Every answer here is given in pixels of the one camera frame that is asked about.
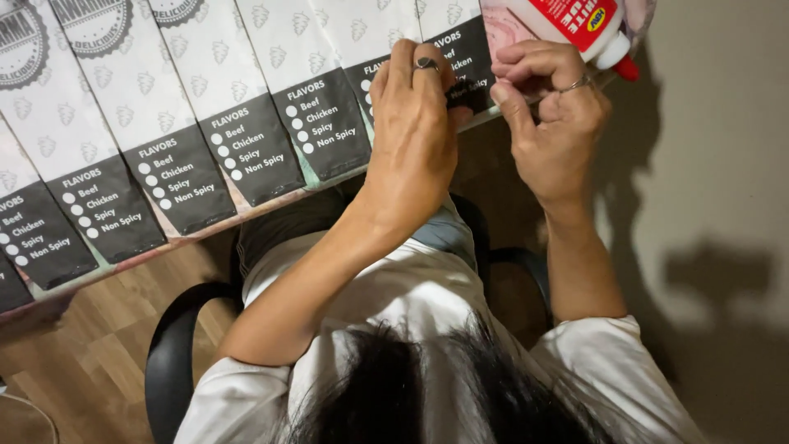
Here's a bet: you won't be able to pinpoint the thin silver ring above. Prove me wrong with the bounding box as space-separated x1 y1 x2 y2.
557 73 594 95

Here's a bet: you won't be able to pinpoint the person's white shirt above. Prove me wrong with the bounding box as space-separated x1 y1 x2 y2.
175 196 710 444

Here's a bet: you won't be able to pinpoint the person's dark trousers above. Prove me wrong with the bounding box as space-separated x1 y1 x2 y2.
236 187 353 275

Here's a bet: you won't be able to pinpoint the printed paper food sleeve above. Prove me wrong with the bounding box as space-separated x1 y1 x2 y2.
416 0 498 117

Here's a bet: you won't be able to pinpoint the person's right hand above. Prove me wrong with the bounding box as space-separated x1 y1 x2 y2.
489 41 612 208

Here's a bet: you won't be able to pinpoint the white glue bottle red label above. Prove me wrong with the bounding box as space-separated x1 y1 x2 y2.
505 0 642 83

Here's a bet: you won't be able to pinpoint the round translucent container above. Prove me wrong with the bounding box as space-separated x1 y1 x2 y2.
0 393 60 444

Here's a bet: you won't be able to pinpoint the row of white-black paper bags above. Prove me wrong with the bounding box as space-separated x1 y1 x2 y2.
0 0 427 315

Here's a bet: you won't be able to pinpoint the person's left hand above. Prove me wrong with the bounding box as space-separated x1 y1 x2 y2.
359 38 474 218

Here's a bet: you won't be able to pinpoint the black office chair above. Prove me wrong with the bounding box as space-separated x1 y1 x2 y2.
144 192 554 444

